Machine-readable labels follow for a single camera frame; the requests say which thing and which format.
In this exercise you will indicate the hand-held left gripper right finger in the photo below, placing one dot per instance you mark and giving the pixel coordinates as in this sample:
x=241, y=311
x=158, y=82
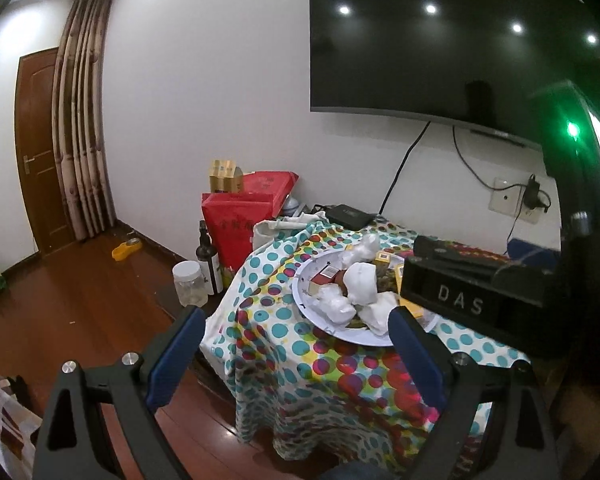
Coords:
x=420, y=355

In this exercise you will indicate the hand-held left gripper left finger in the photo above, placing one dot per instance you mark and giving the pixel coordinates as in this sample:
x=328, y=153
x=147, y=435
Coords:
x=175, y=355

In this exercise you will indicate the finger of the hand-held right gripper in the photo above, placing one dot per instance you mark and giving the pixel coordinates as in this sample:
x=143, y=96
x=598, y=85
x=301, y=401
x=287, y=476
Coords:
x=455, y=255

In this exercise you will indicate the yellow box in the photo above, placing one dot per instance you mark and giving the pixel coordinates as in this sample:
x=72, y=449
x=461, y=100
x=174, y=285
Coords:
x=405, y=307

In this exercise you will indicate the white knit sock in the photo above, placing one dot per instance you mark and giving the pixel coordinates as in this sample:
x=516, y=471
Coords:
x=361, y=282

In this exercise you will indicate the small red box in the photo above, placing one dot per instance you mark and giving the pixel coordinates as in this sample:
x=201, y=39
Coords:
x=324, y=277

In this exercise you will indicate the white printed plate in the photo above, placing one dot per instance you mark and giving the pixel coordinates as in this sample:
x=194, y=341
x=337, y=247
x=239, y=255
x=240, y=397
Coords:
x=310, y=270

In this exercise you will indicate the clear plastic jar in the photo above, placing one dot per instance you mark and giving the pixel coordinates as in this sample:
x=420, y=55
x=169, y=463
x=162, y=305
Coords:
x=190, y=285

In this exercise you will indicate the dark glass bottle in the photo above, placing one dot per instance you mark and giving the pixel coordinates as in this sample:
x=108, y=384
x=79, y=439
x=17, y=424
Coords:
x=209, y=265

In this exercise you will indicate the black power adapter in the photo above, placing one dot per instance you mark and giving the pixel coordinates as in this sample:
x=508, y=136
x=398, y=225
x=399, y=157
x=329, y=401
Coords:
x=532, y=195

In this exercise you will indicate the black set-top box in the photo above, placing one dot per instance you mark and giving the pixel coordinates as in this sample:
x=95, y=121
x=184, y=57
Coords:
x=347, y=215

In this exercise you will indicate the polka dot tablecloth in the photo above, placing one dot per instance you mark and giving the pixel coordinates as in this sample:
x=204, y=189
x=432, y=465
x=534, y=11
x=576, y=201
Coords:
x=290, y=360

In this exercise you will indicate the blue and white porcelain jar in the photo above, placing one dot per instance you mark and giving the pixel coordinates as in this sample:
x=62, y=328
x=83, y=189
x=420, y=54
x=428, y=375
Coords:
x=291, y=206

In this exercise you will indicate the plaid cloth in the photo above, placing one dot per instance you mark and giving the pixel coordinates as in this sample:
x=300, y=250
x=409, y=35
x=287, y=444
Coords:
x=5, y=420

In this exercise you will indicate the gold gift box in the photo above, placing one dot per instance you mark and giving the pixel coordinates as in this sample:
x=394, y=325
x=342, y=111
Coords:
x=222, y=175

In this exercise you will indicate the black flat television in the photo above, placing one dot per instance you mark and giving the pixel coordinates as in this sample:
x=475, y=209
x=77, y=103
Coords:
x=430, y=60

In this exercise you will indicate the brown wooden door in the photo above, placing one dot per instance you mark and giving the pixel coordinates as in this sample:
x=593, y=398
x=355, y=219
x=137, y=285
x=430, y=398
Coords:
x=42, y=150

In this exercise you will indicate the brown striped curtain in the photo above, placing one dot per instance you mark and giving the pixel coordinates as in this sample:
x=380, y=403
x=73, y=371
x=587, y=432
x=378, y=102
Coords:
x=82, y=110

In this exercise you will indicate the beige wall socket plate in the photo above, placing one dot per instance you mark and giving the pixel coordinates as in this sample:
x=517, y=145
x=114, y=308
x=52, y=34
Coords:
x=505, y=200

